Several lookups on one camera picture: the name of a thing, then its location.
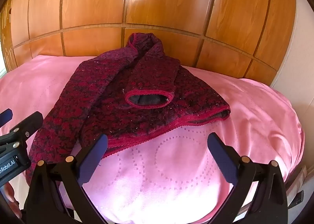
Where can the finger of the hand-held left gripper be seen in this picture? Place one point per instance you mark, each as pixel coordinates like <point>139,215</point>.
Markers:
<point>24,126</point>
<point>5,115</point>

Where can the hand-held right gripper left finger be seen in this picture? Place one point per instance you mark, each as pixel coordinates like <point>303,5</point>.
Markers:
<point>94,156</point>

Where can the person's left hand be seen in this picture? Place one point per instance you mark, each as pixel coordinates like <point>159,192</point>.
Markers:
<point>6,193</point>

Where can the dark red knitted sweater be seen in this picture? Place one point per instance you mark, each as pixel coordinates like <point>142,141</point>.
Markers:
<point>147,86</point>

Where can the pink bed sheet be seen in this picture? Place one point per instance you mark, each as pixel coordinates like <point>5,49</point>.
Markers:
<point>245,106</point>

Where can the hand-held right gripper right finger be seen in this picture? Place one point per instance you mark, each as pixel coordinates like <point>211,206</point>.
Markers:
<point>222,157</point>

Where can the dark object beside bed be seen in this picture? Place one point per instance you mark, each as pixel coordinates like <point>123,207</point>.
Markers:
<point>297,198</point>

